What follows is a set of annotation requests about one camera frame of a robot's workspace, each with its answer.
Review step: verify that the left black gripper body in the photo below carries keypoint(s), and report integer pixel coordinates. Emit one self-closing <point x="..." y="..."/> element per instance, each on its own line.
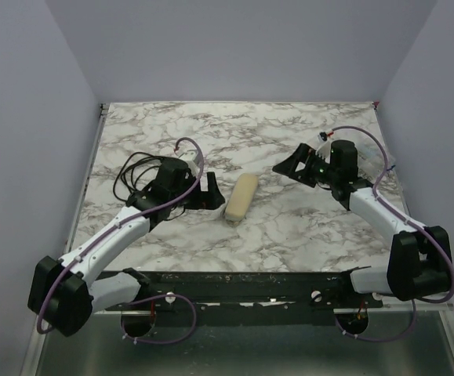
<point x="197" y="193"/>

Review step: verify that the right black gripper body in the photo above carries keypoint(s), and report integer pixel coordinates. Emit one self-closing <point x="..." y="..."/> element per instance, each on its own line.
<point x="309" y="166"/>

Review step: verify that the beige umbrella case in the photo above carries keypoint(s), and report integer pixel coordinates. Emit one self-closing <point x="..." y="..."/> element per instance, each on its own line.
<point x="241" y="197"/>

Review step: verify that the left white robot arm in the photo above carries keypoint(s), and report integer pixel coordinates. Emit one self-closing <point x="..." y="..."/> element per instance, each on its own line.
<point x="65" y="292"/>

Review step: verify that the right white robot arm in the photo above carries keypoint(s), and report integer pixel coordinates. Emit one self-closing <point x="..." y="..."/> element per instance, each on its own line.
<point x="419" y="255"/>

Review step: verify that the clear plastic screw box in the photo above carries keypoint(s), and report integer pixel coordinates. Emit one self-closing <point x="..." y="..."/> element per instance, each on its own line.
<point x="371" y="163"/>

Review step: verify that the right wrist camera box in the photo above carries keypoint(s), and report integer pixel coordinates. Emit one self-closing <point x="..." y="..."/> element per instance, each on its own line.
<point x="324" y="144"/>

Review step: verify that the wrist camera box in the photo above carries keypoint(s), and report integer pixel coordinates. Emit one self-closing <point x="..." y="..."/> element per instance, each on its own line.
<point x="324" y="144"/>
<point x="191" y="157"/>

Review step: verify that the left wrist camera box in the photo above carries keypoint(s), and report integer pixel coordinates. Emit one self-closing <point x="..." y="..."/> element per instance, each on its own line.
<point x="191" y="157"/>

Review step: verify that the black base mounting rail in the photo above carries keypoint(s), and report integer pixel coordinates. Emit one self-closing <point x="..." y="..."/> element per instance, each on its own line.
<point x="249" y="299"/>

